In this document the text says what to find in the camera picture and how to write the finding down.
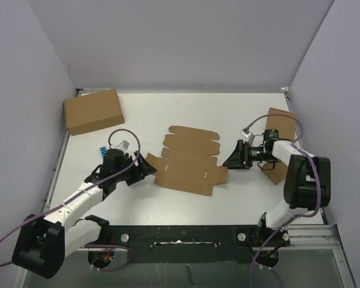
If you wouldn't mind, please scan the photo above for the purple cable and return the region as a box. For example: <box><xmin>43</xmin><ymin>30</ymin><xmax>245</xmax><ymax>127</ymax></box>
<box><xmin>247</xmin><ymin>110</ymin><xmax>322</xmax><ymax>288</ymax></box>
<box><xmin>0</xmin><ymin>128</ymin><xmax>143</xmax><ymax>272</ymax></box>

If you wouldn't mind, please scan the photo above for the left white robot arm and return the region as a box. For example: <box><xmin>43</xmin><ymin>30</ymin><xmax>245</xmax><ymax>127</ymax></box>
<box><xmin>11</xmin><ymin>148</ymin><xmax>157</xmax><ymax>279</ymax></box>

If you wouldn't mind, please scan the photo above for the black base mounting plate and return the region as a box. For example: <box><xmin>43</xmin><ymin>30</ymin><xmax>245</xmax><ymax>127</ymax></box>
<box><xmin>88</xmin><ymin>225</ymin><xmax>290</xmax><ymax>268</ymax></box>

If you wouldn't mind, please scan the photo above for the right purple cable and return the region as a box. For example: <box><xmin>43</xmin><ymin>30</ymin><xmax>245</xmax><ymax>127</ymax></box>
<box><xmin>247</xmin><ymin>110</ymin><xmax>322</xmax><ymax>288</ymax></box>

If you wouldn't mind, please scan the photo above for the aluminium table frame rail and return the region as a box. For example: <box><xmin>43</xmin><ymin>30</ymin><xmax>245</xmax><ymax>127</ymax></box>
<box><xmin>16</xmin><ymin>93</ymin><xmax>353</xmax><ymax>287</ymax></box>

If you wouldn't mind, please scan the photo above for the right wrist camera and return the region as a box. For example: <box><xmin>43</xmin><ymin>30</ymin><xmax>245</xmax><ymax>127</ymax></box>
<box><xmin>241</xmin><ymin>128</ymin><xmax>254</xmax><ymax>141</ymax></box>

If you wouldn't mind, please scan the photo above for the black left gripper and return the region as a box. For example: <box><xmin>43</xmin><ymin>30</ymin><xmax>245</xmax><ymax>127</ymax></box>
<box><xmin>114</xmin><ymin>151</ymin><xmax>155</xmax><ymax>185</ymax></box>

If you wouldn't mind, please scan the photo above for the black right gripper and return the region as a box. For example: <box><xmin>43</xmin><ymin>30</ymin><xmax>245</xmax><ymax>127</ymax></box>
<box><xmin>223</xmin><ymin>140</ymin><xmax>278</xmax><ymax>170</ymax></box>

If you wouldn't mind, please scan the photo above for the blue plastic rack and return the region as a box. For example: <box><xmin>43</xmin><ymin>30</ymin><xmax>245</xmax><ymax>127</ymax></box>
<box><xmin>99</xmin><ymin>146</ymin><xmax>109</xmax><ymax>158</ymax></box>

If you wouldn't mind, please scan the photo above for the cardboard box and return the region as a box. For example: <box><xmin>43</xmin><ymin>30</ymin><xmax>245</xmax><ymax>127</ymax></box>
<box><xmin>260</xmin><ymin>162</ymin><xmax>287</xmax><ymax>185</ymax></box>
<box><xmin>64</xmin><ymin>88</ymin><xmax>125</xmax><ymax>136</ymax></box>
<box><xmin>146</xmin><ymin>125</ymin><xmax>228</xmax><ymax>196</ymax></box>
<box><xmin>265</xmin><ymin>107</ymin><xmax>297</xmax><ymax>140</ymax></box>

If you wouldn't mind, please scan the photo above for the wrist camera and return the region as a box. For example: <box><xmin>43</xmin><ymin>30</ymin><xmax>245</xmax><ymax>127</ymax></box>
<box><xmin>109</xmin><ymin>140</ymin><xmax>130</xmax><ymax>154</ymax></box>
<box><xmin>241</xmin><ymin>128</ymin><xmax>254</xmax><ymax>141</ymax></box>

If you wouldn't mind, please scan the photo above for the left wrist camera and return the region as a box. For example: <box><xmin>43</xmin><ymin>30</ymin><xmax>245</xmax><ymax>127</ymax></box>
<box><xmin>109</xmin><ymin>140</ymin><xmax>130</xmax><ymax>154</ymax></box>

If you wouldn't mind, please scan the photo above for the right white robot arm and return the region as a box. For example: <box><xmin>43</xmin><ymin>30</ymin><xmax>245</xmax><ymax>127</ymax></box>
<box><xmin>223</xmin><ymin>129</ymin><xmax>331</xmax><ymax>245</ymax></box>

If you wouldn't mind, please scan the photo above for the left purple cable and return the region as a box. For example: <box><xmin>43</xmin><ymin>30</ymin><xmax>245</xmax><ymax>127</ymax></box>
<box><xmin>0</xmin><ymin>128</ymin><xmax>143</xmax><ymax>272</ymax></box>

